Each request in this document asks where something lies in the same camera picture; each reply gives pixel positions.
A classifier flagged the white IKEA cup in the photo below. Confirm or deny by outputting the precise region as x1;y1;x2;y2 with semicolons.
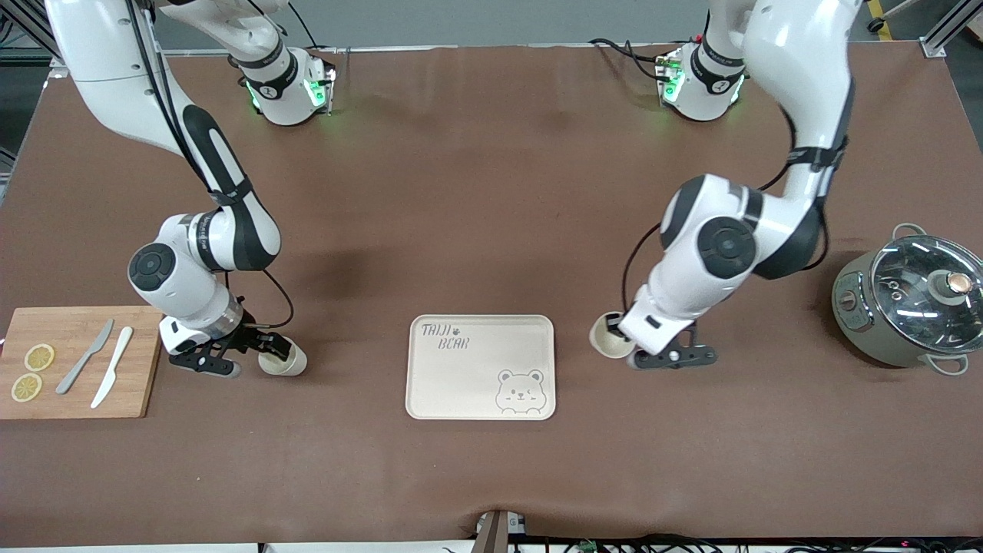
258;342;308;377
589;311;637;360

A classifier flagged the beige tray with bear print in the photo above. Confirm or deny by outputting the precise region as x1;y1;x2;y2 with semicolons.
405;314;556;421

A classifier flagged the white plastic knife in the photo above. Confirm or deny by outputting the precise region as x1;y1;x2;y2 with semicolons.
91;326;134;409

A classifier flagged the grey plastic knife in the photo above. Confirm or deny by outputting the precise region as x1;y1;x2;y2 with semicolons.
55;319;115;396

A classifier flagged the wooden cutting board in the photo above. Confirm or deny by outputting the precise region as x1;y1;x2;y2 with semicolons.
0;306;169;420

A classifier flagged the grey-green electric cooking pot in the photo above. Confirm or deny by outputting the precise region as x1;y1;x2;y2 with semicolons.
832;223;983;377

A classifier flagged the glass pot lid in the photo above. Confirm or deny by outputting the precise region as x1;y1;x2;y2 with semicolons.
872;234;983;344

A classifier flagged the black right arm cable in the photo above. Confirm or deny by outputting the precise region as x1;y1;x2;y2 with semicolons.
123;0;295;329

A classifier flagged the metal table edge mount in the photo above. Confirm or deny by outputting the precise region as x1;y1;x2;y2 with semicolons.
475;509;528;553

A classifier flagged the black left arm base cable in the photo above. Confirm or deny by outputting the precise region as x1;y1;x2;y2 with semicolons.
589;37;670;82

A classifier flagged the aluminium frame profile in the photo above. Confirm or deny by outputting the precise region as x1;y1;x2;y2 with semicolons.
920;0;983;58
0;0;78;74

